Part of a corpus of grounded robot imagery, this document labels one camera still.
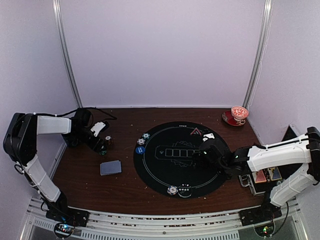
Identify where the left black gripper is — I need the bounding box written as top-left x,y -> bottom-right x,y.
71,127 -> 107,153

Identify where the brown 100 poker chip stack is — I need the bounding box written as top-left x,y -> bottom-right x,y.
105,135 -> 113,146

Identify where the red black triangular all-in marker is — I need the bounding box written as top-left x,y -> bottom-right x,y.
190,127 -> 202,136

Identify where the clear round dealer button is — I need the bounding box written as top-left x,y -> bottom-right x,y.
177,184 -> 193,198

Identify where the blue small blind button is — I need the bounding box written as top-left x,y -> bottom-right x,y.
135,146 -> 146,155

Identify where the single white blue poker chip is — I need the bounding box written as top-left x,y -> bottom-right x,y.
137,138 -> 146,146

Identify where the single green blue poker chip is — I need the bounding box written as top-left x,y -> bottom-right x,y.
142,133 -> 150,140

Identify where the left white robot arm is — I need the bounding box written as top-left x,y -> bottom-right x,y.
3,108 -> 110,222

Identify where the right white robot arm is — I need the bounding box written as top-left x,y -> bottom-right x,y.
192,126 -> 320,221

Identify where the blue-backed playing card deck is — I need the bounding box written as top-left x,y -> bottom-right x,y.
100,160 -> 122,176

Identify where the round black poker mat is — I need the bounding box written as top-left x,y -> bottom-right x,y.
133,121 -> 230,198

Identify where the red floral saucer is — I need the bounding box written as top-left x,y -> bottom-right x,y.
221,110 -> 247,127

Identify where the red white patterned tea bowl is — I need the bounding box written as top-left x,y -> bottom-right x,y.
231,106 -> 249,121

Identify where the red card deck in case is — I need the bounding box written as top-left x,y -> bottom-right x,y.
252,170 -> 267,184

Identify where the aluminium poker chip case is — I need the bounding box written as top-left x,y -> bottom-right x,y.
238,167 -> 288,197

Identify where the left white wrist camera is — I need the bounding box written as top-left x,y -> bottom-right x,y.
90,121 -> 110,137

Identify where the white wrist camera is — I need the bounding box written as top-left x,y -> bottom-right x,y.
90,121 -> 110,137
202,128 -> 215,142

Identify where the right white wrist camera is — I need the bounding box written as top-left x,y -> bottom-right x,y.
202,128 -> 215,142

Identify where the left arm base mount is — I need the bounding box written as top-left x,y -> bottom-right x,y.
45,202 -> 90,240

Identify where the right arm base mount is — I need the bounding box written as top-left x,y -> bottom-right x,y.
239,205 -> 282,238

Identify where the front aluminium rail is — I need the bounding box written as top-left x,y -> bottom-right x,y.
18,199 -> 309,240

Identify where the left aluminium frame post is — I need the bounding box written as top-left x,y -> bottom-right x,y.
52,0 -> 83,108

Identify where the aluminium frame post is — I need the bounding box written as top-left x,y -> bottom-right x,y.
242,0 -> 274,109
52,0 -> 83,108

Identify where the right aluminium frame post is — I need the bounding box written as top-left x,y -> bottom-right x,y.
242,0 -> 274,109

